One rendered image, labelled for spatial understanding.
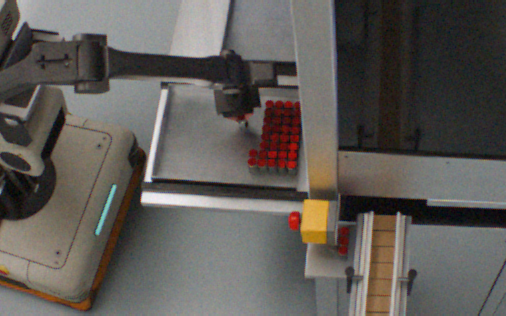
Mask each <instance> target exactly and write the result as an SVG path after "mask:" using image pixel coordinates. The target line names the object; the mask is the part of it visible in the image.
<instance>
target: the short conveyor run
mask: <svg viewBox="0 0 506 316"><path fill-rule="evenodd" d="M411 219H412V216H409V215H407V216H402V213H400V212H397V216H388V215H375V214H373V211H369V214H368V213H366V214H358V217H357V231H356V235H355V250H354V264H353V267H351V266H348V267H347V268H346V270H345V273H346V274H345V275H346V279H347V293H349V294H350V307H349V316H405V310H406V301H407V296H410V293H411V289H412V284H413V280H414V279H415V278H416V276H417V272H416V270H415V269H411V270H409V249H410V243H411ZM362 230H363V239H362ZM361 246H362V251H361ZM365 246H366V247H365ZM359 261H360V270H359ZM358 279H359V281H358ZM357 294H358V295H357ZM355 309H356V311H355Z"/></svg>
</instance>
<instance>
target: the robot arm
mask: <svg viewBox="0 0 506 316"><path fill-rule="evenodd" d="M65 64H68V65H65ZM109 79H124V80H138V81H146V80H150V81H163V82H177V83H187V84H196V85H199V86H201V87H202V88H209V89H213V90H214V97H215V103H216V114H217V115H219V114H222V115H223V117H224V118H227V119H231V120H235V121H236V122H238V118H237V116H238V115H243V114H245V118H246V121H247V120H248V119H249V117H251V116H252V115H253V114H254V113H255V112H254V108H257V107H259V109H260V108H261V102H260V96H259V92H258V88H266V87H275V86H278V80H277V70H276V63H275V61H269V62H260V63H253V62H252V61H251V62H242V63H241V55H239V54H236V52H235V51H234V50H223V51H221V52H220V55H212V56H205V57H198V58H196V57H187V56H178V55H168V54H160V55H159V54H150V53H141V52H126V51H121V50H119V49H116V48H115V49H114V48H112V47H110V46H108V42H107V35H104V34H97V33H79V34H74V35H73V36H72V40H70V41H52V42H46V43H35V44H33V45H32V52H31V53H30V54H29V55H28V56H27V57H26V58H25V59H23V60H21V61H20V62H18V63H17V64H14V65H13V66H11V67H9V68H7V69H5V70H3V71H1V72H0V101H2V100H4V99H8V98H11V97H13V96H15V95H17V94H20V93H22V92H24V91H26V90H29V89H30V88H33V87H35V86H38V85H52V86H56V85H68V86H73V87H74V93H76V94H90V95H93V94H100V93H104V92H107V91H109V90H110V85H109Z"/></svg>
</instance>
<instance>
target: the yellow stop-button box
mask: <svg viewBox="0 0 506 316"><path fill-rule="evenodd" d="M337 211H338V201H329V202H328V201H323V200H309V199H306V200H304V202H303V213H302V214H301V233H302V240H303V242H304V243H318V244H326V243H327V244H328V245H335V225H336V217H337Z"/></svg>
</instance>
